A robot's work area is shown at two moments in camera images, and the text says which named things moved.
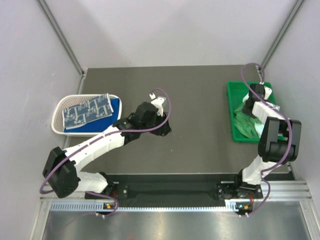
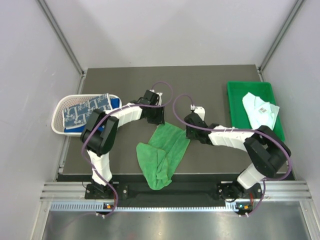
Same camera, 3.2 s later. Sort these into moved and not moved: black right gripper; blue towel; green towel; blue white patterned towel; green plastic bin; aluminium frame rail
Moved: green towel; black right gripper
Not moved: aluminium frame rail; blue towel; green plastic bin; blue white patterned towel
